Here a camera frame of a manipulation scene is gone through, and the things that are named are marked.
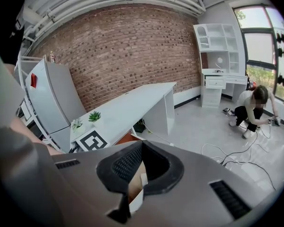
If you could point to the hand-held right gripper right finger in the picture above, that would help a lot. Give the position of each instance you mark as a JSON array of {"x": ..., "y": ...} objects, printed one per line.
[{"x": 191, "y": 197}]

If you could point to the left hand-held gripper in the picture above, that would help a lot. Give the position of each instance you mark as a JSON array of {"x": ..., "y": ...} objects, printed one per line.
[{"x": 92, "y": 141}]

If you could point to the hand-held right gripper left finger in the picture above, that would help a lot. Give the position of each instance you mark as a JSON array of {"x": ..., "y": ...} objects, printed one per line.
[{"x": 85, "y": 185}]

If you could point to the white drawer wooden inside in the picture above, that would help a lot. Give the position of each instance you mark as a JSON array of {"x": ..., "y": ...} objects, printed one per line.
[{"x": 133, "y": 190}]

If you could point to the person's left forearm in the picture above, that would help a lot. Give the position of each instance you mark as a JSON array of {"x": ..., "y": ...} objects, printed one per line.
[{"x": 30, "y": 133}]

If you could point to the pale leafy potted plant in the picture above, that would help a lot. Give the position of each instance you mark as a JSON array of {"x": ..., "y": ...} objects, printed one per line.
[{"x": 78, "y": 125}]

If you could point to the green succulent plant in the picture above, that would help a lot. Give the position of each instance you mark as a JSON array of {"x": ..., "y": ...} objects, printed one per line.
[{"x": 94, "y": 116}]

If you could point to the small black bin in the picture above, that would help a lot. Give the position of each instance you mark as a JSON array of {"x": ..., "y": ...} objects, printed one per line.
[{"x": 139, "y": 126}]

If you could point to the grey refrigerator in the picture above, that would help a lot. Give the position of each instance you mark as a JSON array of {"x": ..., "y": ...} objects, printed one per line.
[{"x": 52, "y": 98}]

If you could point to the person's grey shorts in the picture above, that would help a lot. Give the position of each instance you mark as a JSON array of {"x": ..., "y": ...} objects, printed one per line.
[{"x": 14, "y": 174}]

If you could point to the red fridge magnet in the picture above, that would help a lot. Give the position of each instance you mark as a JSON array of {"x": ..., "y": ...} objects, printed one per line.
[{"x": 34, "y": 80}]

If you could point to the small figurine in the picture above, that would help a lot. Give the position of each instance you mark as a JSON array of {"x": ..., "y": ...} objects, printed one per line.
[{"x": 53, "y": 57}]

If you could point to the white hutch desk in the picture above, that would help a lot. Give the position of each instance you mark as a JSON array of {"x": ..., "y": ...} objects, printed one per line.
[{"x": 211, "y": 96}]

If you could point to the white metal rack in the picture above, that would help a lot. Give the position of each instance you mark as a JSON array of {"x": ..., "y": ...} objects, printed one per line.
[{"x": 26, "y": 58}]

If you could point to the person's black t-shirt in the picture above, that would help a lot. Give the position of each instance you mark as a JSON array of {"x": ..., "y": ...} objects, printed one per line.
[{"x": 7, "y": 32}]

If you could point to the white round ornament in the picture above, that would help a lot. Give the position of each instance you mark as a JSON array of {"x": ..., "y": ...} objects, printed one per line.
[{"x": 219, "y": 60}]

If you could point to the black framed window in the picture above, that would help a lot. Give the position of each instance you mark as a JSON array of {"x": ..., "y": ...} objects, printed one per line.
[{"x": 258, "y": 46}]

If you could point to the white panel black ornaments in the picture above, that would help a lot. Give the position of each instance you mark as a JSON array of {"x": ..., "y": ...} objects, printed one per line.
[{"x": 282, "y": 55}]

